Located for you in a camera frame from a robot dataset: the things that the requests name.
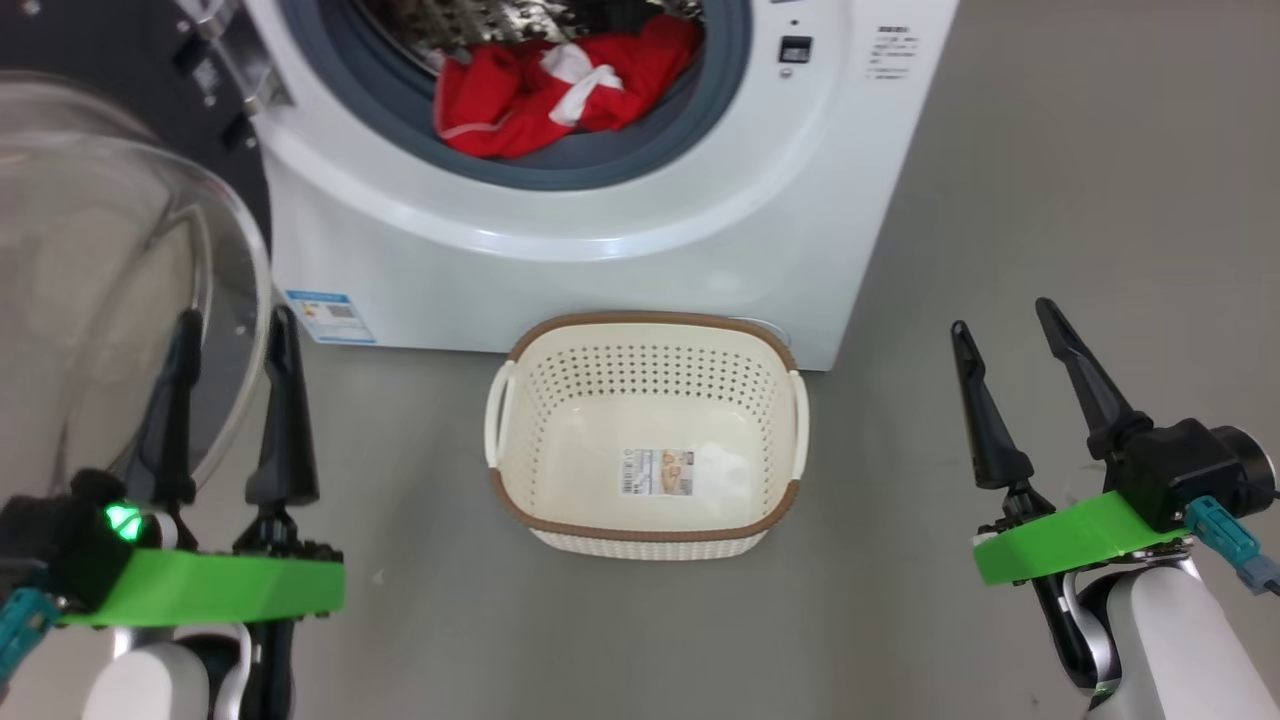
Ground black round glass washer door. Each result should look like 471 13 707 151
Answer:
0 0 276 501

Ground metal door hinge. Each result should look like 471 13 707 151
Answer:
178 0 293 119

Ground stainless steel washer drum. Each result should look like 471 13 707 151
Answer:
350 0 706 61

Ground teal cable connector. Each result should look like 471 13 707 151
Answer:
0 588 61 691
1185 495 1280 597

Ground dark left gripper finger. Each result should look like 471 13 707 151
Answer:
130 308 204 506
245 305 321 508

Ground cream perforated basket brown rim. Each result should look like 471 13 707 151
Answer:
484 311 810 561

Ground printed label sticker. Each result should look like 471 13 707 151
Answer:
620 447 698 497

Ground red and white garment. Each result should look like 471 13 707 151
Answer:
433 14 703 159

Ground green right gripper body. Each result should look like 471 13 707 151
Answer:
973 485 1196 691

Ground small printed text sticker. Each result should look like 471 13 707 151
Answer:
866 25 923 81

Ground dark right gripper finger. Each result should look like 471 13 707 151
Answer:
950 320 1036 491
1035 297 1153 461

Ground blue energy label sticker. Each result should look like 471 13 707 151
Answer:
285 290 377 346

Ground white front-load washing machine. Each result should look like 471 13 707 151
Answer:
245 0 961 371

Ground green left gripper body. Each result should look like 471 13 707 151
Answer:
60 505 346 720

